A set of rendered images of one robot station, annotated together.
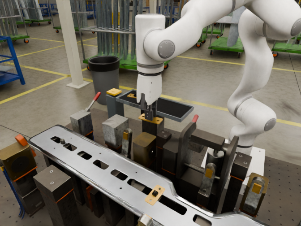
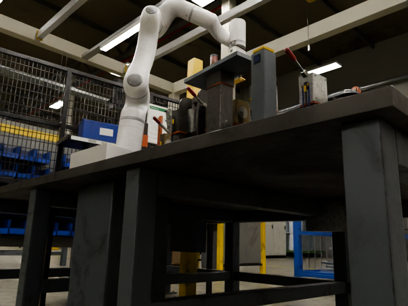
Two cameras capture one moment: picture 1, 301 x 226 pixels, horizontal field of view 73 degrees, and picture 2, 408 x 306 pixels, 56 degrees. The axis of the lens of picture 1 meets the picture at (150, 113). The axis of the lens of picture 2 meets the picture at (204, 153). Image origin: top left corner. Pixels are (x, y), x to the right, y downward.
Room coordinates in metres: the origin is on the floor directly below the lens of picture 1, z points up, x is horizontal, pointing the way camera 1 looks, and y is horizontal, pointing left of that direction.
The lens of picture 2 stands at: (2.40, 0.42, 0.41)
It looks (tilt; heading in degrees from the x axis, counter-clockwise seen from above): 13 degrees up; 198
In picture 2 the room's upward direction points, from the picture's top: 2 degrees clockwise
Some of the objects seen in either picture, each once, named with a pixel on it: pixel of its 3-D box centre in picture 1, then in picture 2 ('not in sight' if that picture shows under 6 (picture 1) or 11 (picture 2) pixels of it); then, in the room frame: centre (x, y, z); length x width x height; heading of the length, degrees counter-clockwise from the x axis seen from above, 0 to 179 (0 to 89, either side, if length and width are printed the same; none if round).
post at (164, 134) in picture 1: (162, 167); not in sight; (0.72, -0.06, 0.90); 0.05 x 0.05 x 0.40; 56
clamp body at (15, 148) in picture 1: (22, 182); not in sight; (0.65, 0.58, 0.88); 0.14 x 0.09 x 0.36; 146
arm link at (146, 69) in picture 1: (150, 66); (237, 46); (0.63, 0.00, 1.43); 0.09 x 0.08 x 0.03; 152
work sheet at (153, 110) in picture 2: not in sight; (158, 125); (-0.16, -0.80, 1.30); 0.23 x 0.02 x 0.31; 146
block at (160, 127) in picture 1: (152, 141); (219, 122); (0.90, -0.01, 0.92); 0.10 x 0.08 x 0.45; 56
